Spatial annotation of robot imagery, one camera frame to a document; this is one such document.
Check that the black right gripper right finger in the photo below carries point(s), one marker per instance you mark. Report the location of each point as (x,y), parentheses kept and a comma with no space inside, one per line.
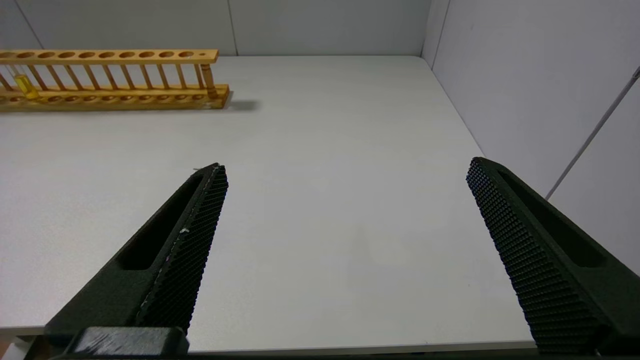
(545,260)

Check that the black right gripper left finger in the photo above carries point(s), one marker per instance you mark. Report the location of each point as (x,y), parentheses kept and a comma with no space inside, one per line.
(165,260)

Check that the yellow pigment glass test tube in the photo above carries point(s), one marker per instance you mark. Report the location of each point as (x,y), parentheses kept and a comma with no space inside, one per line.
(26,86)

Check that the wooden test tube rack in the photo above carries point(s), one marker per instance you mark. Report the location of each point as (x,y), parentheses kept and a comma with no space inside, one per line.
(115,97)

